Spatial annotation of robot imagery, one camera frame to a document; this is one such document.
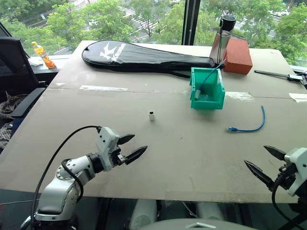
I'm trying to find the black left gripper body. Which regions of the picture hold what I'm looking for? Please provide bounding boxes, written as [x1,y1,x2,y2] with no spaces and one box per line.
[109,143,127,168]

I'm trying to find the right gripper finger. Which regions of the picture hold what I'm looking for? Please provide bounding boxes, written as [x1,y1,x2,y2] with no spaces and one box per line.
[243,160,275,192]
[263,145,287,162]

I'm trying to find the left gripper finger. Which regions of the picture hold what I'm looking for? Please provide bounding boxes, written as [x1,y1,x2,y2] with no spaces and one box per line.
[116,134,136,145]
[124,145,148,166]

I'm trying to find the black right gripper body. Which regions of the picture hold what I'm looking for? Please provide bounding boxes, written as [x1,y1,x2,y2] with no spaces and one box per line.
[273,163,297,192]

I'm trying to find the clear tape strip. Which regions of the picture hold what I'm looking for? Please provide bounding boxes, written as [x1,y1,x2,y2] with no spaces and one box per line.
[79,85,129,92]
[288,92,307,104]
[224,91,255,102]

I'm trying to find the white rounded cylinder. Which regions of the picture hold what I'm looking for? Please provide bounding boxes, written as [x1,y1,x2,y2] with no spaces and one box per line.
[129,199,158,230]
[196,202,225,221]

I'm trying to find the black caliper tool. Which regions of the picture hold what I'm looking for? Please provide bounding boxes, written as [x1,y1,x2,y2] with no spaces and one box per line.
[254,69,307,85]

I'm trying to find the grey rounded robot body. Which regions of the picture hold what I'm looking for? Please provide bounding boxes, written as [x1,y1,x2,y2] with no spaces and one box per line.
[138,218,256,230]

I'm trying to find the black racket cover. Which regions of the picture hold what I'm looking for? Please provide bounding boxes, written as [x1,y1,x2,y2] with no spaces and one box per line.
[81,40,216,78]

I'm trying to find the green plastic bin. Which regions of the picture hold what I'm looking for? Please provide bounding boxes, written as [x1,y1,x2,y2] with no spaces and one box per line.
[189,67,226,110]

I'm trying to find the red brick block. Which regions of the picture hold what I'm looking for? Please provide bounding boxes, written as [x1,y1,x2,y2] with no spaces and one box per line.
[223,38,253,75]

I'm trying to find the plaid cloth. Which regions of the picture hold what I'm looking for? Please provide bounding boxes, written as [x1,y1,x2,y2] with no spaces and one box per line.
[0,123,14,150]

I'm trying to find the orange drink bottle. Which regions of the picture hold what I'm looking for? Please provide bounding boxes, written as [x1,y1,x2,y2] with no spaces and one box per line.
[31,41,57,70]

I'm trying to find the white crumpled tissue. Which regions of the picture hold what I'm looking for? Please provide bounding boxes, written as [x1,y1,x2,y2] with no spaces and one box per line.
[28,56,45,68]

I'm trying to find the striped grey cloth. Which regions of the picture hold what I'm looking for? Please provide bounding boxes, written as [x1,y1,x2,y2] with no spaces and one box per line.
[0,92,29,120]

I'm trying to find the steel bottle with black cap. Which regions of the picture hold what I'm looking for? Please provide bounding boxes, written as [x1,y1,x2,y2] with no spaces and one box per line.
[209,15,236,65]

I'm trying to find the black office chair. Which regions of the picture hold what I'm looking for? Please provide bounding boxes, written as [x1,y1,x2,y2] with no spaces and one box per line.
[0,36,47,131]

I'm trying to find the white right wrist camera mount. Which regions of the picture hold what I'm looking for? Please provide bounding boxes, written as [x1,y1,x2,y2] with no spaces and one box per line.
[283,147,307,197]

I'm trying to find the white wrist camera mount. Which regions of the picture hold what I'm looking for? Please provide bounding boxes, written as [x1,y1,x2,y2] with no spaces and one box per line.
[95,126,120,172]
[283,147,307,197]

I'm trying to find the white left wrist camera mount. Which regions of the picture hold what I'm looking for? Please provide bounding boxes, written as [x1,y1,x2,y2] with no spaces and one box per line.
[95,126,120,172]

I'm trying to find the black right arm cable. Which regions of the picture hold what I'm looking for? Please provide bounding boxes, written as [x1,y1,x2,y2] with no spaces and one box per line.
[272,167,307,230]

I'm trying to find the blue Ethernet cable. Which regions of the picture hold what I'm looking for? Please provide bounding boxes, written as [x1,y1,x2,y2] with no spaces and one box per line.
[226,105,266,133]

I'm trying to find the black window post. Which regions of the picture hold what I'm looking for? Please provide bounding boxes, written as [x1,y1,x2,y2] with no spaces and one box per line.
[181,0,201,46]

